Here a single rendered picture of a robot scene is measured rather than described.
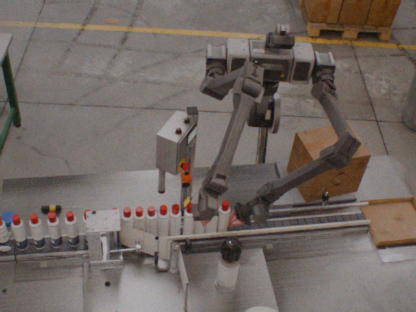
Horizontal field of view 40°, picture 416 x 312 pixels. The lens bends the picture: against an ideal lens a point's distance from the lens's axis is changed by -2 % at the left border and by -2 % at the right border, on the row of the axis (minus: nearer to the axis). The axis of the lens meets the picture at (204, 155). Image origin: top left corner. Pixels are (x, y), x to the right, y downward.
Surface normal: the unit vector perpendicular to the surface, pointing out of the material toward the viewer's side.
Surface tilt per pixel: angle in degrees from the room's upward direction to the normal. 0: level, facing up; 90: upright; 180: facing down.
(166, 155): 90
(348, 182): 90
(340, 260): 0
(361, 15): 90
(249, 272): 0
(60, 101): 0
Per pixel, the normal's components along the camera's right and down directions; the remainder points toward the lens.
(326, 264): 0.07, -0.71
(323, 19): 0.00, 0.76
